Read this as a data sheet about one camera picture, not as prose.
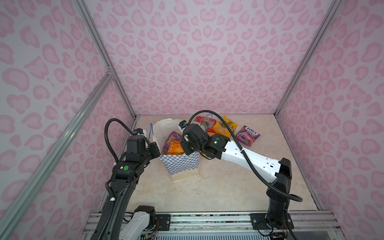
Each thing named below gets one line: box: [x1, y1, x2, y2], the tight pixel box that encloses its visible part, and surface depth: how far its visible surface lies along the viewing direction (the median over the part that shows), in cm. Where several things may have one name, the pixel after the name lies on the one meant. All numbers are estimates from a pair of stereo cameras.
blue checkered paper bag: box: [152, 118, 201, 183], surface depth 79 cm
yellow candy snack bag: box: [212, 116, 238, 138], surface depth 106 cm
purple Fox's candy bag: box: [236, 125, 261, 147], surface depth 106 cm
